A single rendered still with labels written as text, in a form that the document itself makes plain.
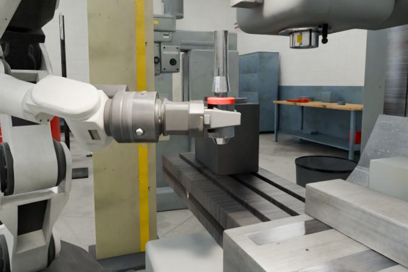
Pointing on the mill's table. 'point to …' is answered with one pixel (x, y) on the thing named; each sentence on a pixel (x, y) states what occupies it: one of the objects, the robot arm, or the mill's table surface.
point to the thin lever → (325, 33)
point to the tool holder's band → (220, 101)
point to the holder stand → (233, 144)
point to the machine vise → (299, 249)
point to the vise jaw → (362, 215)
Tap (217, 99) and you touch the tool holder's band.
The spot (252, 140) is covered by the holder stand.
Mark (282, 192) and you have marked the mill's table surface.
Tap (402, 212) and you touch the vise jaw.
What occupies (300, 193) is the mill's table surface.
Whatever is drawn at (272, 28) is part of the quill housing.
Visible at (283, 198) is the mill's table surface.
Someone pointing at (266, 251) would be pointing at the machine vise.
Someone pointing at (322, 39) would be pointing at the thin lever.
